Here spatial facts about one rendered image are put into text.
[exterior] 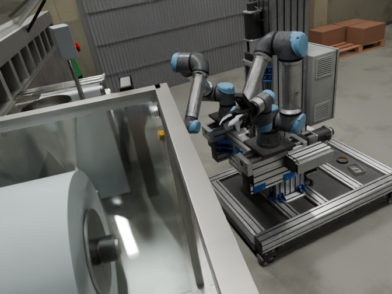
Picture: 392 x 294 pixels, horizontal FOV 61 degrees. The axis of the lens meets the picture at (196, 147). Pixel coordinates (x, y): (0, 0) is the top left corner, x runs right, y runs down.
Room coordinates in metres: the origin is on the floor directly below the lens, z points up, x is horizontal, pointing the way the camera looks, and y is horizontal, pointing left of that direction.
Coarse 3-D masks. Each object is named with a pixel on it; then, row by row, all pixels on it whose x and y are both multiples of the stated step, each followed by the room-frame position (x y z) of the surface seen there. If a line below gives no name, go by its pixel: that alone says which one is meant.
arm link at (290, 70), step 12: (276, 36) 1.61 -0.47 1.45; (288, 36) 1.57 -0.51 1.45; (300, 36) 1.54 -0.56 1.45; (276, 48) 1.59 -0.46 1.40; (288, 48) 1.54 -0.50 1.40; (300, 48) 1.53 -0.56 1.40; (288, 60) 1.55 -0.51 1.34; (300, 60) 1.55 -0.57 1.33; (288, 72) 1.56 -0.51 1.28; (288, 84) 1.56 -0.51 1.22; (288, 96) 1.56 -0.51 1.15; (288, 108) 1.56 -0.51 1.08; (300, 108) 1.58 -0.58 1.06; (276, 120) 1.60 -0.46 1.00; (288, 120) 1.55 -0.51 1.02; (300, 120) 1.53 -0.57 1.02
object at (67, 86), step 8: (72, 80) 1.39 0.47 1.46; (80, 80) 1.39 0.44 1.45; (88, 80) 1.36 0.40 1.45; (96, 80) 1.33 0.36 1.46; (104, 80) 1.33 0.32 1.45; (40, 88) 1.37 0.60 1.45; (48, 88) 1.34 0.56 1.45; (56, 88) 1.34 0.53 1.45; (64, 88) 1.31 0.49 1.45; (72, 88) 1.32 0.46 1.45; (16, 96) 1.29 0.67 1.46; (24, 96) 1.29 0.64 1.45; (32, 96) 1.30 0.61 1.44; (40, 96) 1.30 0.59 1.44
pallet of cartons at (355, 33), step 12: (336, 24) 6.10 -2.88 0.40; (348, 24) 5.94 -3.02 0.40; (360, 24) 5.80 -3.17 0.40; (372, 24) 5.67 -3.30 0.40; (384, 24) 5.65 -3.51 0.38; (312, 36) 5.93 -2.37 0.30; (324, 36) 5.72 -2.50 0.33; (336, 36) 5.81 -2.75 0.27; (348, 36) 5.78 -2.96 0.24; (360, 36) 5.53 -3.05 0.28; (372, 36) 5.57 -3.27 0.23; (348, 48) 5.44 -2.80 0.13; (360, 48) 5.50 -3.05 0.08; (372, 48) 5.58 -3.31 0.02
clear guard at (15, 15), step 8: (0, 0) 1.09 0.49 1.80; (8, 0) 1.19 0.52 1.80; (16, 0) 1.32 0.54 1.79; (24, 0) 1.48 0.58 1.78; (32, 0) 1.68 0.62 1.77; (0, 8) 1.16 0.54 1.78; (8, 8) 1.28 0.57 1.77; (16, 8) 1.44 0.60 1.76; (24, 8) 1.63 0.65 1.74; (0, 16) 1.25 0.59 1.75; (8, 16) 1.39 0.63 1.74; (16, 16) 1.58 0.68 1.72; (0, 24) 1.35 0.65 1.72; (8, 24) 1.52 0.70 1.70; (16, 24) 1.75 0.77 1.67; (0, 32) 1.46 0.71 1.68
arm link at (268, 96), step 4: (260, 92) 1.43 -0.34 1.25; (264, 92) 1.42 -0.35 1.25; (268, 92) 1.42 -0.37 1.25; (272, 92) 1.43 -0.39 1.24; (256, 96) 1.39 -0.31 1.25; (260, 96) 1.38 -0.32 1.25; (264, 96) 1.38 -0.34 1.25; (268, 96) 1.39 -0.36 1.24; (272, 96) 1.41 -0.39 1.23; (264, 100) 1.36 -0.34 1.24; (268, 100) 1.38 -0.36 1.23; (272, 100) 1.40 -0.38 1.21; (268, 104) 1.37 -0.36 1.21; (264, 108) 1.35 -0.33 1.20; (268, 108) 1.38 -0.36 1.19; (264, 112) 1.38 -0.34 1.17
